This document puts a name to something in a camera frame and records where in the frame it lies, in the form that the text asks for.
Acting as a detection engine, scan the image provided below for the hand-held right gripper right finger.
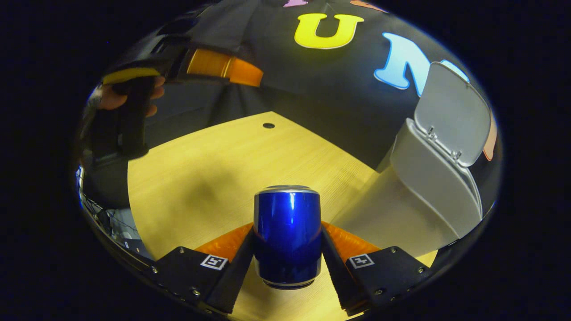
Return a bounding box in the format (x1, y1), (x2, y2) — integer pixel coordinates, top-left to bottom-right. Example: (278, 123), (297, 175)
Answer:
(321, 221), (433, 313)

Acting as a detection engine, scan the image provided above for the white desktop garbage bin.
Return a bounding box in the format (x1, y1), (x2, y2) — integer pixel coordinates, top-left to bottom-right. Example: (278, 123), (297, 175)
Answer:
(389, 62), (493, 239)

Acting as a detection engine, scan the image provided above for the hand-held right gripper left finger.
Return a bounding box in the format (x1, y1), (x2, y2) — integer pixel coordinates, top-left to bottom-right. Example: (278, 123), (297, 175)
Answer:
(149, 222), (255, 315)

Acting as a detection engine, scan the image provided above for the wooden desktop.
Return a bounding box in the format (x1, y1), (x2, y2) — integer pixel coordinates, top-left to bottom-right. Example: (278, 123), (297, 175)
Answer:
(127, 111), (440, 321)

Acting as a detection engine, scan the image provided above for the black backdrop cloth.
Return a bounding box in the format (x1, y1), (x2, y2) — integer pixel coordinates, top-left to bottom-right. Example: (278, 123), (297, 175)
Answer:
(89, 0), (502, 210)

